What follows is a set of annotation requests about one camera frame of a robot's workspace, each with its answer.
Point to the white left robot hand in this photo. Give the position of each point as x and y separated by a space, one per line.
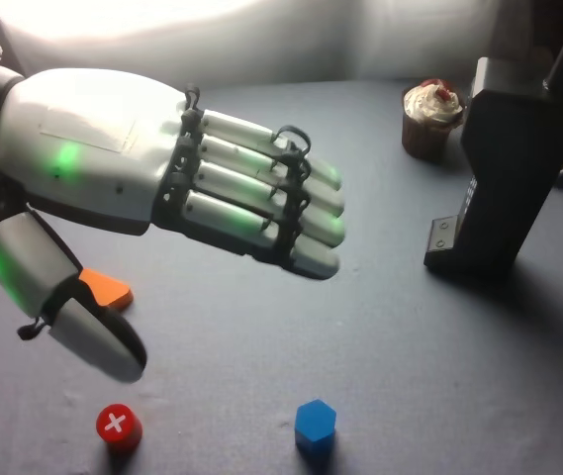
88 128

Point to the black retro mobile phone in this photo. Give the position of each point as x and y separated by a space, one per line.
508 173

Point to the orange triangle block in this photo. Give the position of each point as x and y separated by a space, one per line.
108 289

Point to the grey table cloth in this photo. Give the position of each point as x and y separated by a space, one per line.
261 346

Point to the red cylinder block white cross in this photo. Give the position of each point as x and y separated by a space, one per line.
118 425

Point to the toy cupcake with white cream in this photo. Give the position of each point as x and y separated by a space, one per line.
429 106

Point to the blue hexagon block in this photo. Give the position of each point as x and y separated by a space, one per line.
314 425

